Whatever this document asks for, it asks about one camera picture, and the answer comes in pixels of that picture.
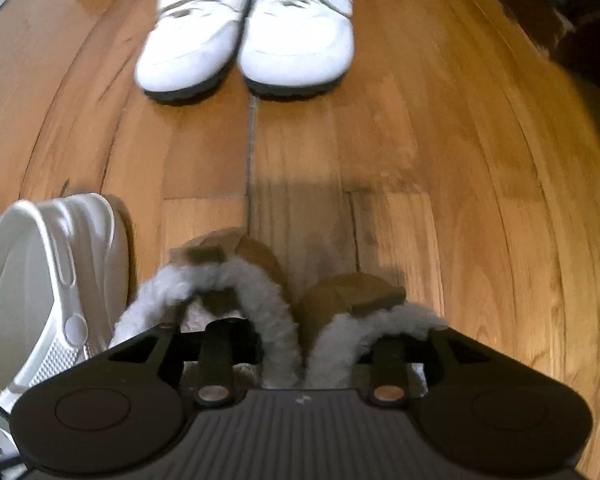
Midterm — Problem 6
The white velcro sneaker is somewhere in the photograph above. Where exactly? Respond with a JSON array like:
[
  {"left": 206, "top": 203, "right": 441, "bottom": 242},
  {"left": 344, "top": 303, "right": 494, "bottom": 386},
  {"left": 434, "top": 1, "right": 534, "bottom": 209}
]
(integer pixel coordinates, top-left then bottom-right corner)
[
  {"left": 135, "top": 0, "right": 250, "bottom": 103},
  {"left": 238, "top": 0, "right": 354, "bottom": 99}
]

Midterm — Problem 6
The brown fleece slipper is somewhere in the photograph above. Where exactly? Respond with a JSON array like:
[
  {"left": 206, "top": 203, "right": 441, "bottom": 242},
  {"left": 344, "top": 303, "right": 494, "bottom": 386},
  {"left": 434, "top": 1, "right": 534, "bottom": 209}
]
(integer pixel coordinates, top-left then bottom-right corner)
[
  {"left": 109, "top": 230, "right": 301, "bottom": 389},
  {"left": 291, "top": 273, "right": 448, "bottom": 389}
]

